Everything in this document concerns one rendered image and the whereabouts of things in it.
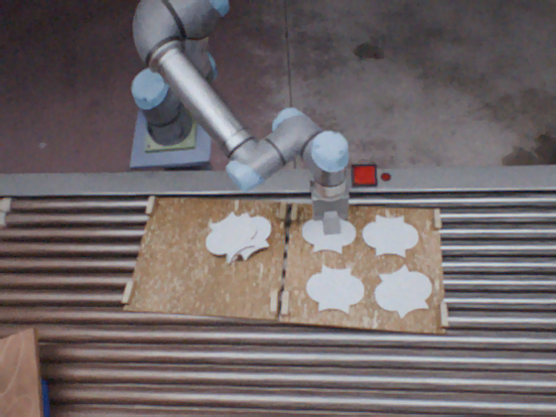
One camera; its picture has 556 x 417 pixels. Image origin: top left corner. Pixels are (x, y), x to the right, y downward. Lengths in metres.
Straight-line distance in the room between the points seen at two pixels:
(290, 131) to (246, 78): 2.04
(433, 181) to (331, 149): 0.56
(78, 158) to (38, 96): 0.63
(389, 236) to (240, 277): 0.42
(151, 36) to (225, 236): 0.54
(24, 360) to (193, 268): 0.45
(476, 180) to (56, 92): 2.66
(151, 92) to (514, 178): 1.09
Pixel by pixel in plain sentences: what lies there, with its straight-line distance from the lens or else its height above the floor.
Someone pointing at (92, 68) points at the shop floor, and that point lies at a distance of 3.45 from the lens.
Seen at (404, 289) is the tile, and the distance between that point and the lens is 1.26.
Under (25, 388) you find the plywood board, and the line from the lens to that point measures 1.27.
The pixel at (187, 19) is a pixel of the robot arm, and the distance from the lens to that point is 1.13.
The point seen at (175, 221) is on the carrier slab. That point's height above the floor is 0.94.
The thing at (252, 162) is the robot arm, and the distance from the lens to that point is 0.99.
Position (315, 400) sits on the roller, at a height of 0.92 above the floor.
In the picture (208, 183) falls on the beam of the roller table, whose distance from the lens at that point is 1.47.
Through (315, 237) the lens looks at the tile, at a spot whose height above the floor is 0.95.
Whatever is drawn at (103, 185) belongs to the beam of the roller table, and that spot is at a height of 0.92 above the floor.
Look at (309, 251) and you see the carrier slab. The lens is 1.30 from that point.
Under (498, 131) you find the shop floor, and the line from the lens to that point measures 2.87.
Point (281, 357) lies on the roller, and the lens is 1.23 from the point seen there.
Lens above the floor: 2.11
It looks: 59 degrees down
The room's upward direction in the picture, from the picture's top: 9 degrees counter-clockwise
